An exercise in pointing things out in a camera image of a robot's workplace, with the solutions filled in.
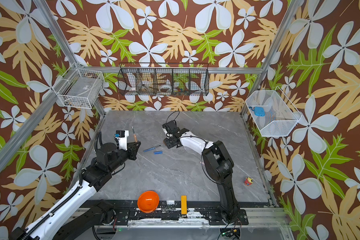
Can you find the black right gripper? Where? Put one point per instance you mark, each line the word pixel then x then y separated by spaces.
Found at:
pixel 174 135

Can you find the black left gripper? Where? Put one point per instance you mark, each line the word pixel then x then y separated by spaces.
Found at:
pixel 130 147

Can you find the brown pen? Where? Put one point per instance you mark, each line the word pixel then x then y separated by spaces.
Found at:
pixel 134 134

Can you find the blue pen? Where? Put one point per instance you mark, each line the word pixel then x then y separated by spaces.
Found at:
pixel 152 148

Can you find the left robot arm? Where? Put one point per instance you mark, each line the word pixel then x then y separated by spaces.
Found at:
pixel 109 157

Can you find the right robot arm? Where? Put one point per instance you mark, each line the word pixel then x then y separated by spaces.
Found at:
pixel 217 161

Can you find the orange bowl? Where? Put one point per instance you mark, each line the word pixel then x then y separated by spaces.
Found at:
pixel 148 201

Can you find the yellow block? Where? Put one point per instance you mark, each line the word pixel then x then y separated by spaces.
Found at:
pixel 184 208

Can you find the blue object in basket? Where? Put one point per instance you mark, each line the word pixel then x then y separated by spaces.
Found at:
pixel 259 111

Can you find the small red yellow toy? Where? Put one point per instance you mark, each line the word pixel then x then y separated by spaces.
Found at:
pixel 248 181

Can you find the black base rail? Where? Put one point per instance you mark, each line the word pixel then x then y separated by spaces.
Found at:
pixel 198 213

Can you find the black wire basket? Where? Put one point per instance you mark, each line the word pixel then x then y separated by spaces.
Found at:
pixel 166 79

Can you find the white wire basket left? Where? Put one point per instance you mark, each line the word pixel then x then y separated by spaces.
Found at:
pixel 79 87

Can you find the white wire basket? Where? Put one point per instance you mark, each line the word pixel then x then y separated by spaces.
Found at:
pixel 79 87
pixel 281 117

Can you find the white wire basket right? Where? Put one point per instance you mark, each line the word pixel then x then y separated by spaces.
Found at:
pixel 281 117

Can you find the aluminium left corner post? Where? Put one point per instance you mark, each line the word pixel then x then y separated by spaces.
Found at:
pixel 61 40

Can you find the aluminium corner frame post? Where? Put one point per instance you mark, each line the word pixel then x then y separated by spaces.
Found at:
pixel 280 34

